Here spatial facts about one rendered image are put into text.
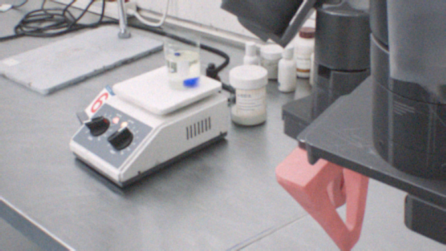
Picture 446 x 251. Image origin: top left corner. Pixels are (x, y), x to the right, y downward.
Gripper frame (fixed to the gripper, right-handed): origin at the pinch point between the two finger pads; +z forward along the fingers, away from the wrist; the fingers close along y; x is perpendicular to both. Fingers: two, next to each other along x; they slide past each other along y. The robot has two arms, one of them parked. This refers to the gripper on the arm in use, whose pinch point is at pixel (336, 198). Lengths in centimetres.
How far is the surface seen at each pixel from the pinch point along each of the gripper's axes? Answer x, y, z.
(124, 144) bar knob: 7.3, 31.3, 5.1
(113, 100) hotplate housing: 3.8, 40.7, 3.2
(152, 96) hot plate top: 0.6, 34.4, 1.2
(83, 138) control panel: 9.9, 38.8, 6.5
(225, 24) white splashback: -36, 66, 7
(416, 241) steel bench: -11.6, -2.1, 9.9
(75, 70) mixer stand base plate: -2, 69, 9
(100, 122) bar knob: 7.8, 36.9, 3.9
